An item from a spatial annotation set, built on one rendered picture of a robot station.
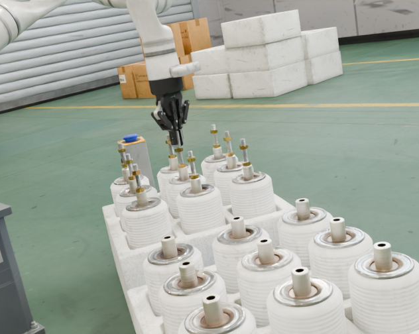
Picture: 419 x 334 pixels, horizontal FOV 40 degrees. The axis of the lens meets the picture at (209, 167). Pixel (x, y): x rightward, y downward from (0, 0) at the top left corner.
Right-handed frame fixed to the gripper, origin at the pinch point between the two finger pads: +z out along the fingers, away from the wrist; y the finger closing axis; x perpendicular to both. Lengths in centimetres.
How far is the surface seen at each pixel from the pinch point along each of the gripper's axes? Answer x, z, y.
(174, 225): 2.6, 17.0, 10.7
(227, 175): 9.4, 10.5, -3.8
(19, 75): -422, 4, -334
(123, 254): 0.2, 16.9, 26.0
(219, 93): -142, 33, -267
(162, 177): -9.2, 10.8, -3.7
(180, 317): 31, 12, 51
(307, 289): 48, 9, 46
